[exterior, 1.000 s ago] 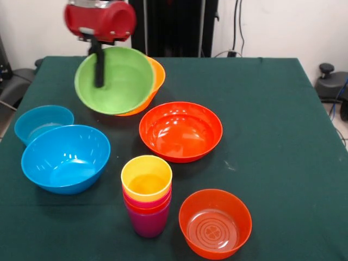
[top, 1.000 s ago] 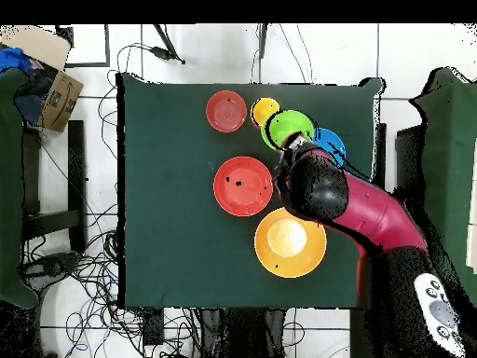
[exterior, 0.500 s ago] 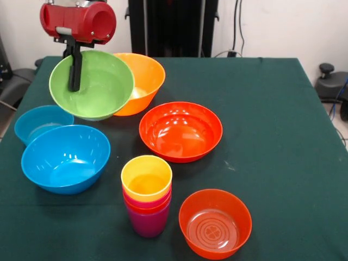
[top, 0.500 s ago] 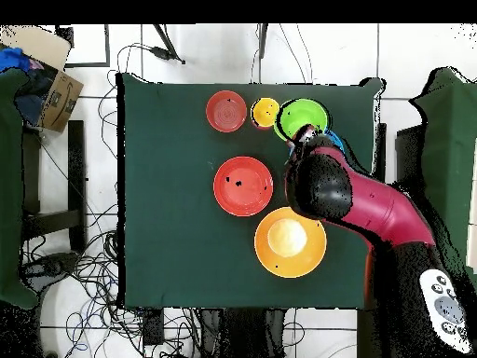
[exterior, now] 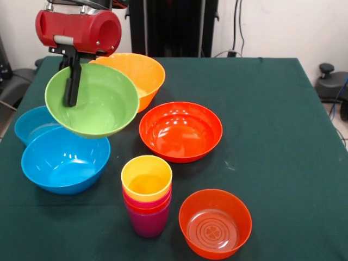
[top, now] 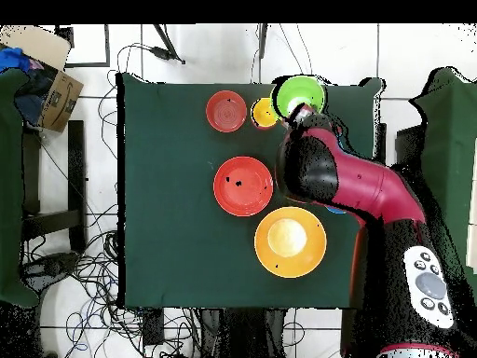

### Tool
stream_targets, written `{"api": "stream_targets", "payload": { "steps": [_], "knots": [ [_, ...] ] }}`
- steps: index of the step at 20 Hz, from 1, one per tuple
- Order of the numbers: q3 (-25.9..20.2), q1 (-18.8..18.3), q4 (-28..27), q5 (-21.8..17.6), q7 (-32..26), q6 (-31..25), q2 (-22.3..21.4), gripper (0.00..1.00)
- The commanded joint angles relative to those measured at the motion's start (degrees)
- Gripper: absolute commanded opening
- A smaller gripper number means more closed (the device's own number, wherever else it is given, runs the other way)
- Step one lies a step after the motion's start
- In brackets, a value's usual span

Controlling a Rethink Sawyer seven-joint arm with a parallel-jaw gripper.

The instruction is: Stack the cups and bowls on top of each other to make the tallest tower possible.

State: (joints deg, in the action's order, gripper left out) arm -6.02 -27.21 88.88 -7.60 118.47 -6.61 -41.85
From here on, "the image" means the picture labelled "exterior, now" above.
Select blue cable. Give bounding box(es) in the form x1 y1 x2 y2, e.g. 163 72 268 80
328 78 348 120

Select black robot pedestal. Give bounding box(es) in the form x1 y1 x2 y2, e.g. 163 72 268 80
125 0 221 58

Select purple plastic cup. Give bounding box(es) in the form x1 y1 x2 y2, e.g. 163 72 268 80
124 202 171 238

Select yellow plastic cup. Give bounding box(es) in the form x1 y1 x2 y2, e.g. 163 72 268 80
120 155 173 202

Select dark green table cloth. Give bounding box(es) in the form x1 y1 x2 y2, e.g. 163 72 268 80
0 55 348 261

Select magenta-red plastic cup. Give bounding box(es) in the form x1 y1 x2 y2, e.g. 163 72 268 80
122 187 172 209

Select large orange plastic bowl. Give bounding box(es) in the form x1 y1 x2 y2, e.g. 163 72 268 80
89 53 166 114

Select orange-red plastic cup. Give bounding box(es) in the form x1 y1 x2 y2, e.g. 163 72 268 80
123 195 172 215

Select black rounded floor base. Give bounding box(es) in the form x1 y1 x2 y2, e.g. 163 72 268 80
0 67 36 108
314 63 348 122

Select large blue plastic bowl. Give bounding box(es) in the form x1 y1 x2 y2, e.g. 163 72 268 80
21 126 111 195

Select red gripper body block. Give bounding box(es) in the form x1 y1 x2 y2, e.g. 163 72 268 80
35 9 122 58

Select green plastic bowl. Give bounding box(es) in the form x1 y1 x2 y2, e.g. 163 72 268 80
44 63 140 140

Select wide orange-red shallow bowl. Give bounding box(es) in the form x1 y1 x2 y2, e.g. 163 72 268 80
138 101 223 164

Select small blue plastic bowl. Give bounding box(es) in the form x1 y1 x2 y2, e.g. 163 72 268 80
14 105 62 147

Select black wall cable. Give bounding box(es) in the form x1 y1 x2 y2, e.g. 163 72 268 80
232 0 245 57

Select small orange-red ringed bowl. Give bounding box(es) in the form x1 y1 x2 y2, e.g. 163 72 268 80
178 189 253 260

